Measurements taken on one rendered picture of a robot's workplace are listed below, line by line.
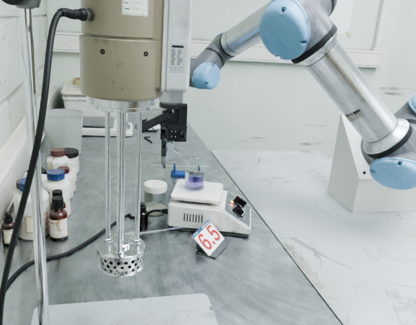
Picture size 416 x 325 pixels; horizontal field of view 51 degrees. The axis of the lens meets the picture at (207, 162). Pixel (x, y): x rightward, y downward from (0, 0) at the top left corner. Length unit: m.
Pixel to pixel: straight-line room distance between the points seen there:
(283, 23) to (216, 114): 1.65
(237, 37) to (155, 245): 0.61
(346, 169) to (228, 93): 1.34
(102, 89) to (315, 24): 0.54
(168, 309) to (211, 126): 1.84
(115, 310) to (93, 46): 0.45
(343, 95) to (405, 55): 2.01
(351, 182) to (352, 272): 0.36
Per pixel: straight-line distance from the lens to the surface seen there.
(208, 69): 1.22
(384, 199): 1.33
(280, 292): 0.88
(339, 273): 0.98
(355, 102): 1.01
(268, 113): 2.62
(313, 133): 2.78
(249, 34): 1.20
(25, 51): 0.56
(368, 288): 0.96
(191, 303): 0.81
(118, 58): 0.51
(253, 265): 0.95
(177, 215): 1.04
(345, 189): 1.31
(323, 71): 0.98
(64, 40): 2.35
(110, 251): 0.63
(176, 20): 0.53
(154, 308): 0.79
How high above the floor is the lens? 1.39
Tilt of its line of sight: 18 degrees down
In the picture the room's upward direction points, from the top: 4 degrees clockwise
